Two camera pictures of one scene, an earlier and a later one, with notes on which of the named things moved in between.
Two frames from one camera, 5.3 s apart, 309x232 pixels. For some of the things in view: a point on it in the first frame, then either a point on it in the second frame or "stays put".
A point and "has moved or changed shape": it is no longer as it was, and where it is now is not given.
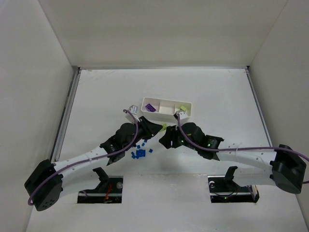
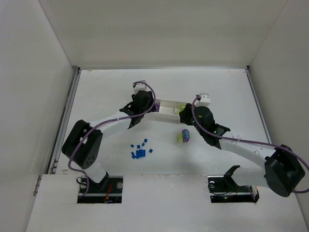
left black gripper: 145,127 → 149,103
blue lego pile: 139,153 stays put
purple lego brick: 150,108 has moved or changed shape
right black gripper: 174,136 → 186,113
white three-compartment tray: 165,108 stays put
